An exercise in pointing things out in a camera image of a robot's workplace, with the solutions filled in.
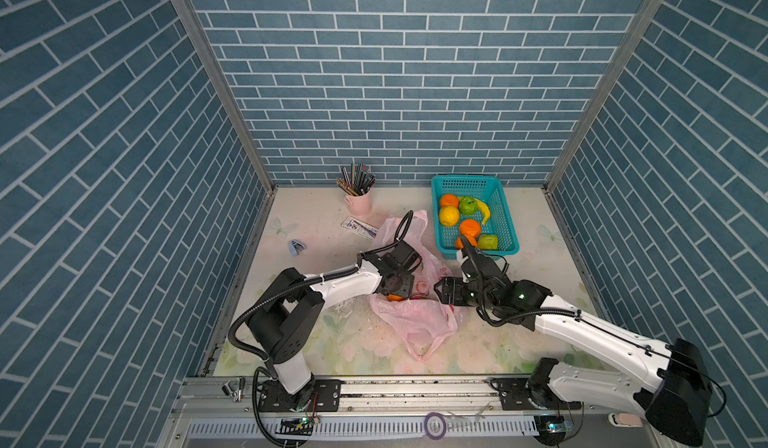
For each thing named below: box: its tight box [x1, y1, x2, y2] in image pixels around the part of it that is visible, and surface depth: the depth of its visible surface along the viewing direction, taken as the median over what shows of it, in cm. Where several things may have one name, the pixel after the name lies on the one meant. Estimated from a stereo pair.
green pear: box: [478, 234, 499, 250], surface depth 100 cm
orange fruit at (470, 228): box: [460, 219, 481, 241], surface depth 105 cm
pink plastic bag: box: [369, 209, 458, 362], surface depth 80 cm
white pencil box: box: [341, 215, 380, 240], surface depth 110 cm
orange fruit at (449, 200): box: [440, 193, 459, 209], surface depth 114 cm
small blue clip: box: [288, 239, 307, 257], surface depth 103 cm
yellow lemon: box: [439, 206, 460, 227], surface depth 107 cm
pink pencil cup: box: [343, 189, 373, 217], surface depth 108 cm
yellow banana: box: [474, 198, 490, 225], surface depth 113 cm
